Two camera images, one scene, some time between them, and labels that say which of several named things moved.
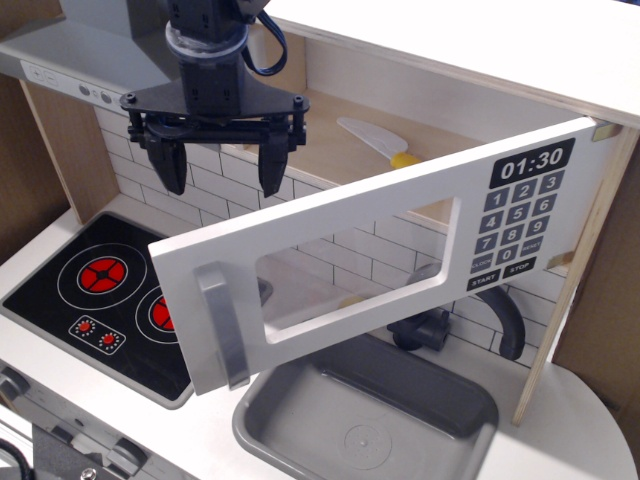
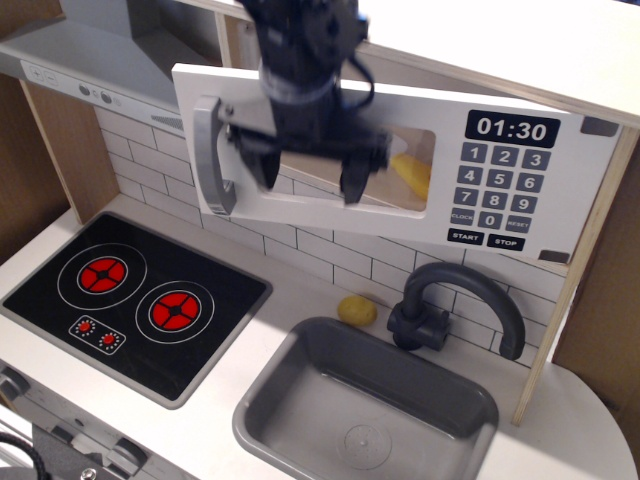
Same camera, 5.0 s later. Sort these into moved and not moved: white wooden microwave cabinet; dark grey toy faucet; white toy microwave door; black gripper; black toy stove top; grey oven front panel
Moved: white toy microwave door; black gripper
Not moved: black toy stove top; grey oven front panel; white wooden microwave cabinet; dark grey toy faucet
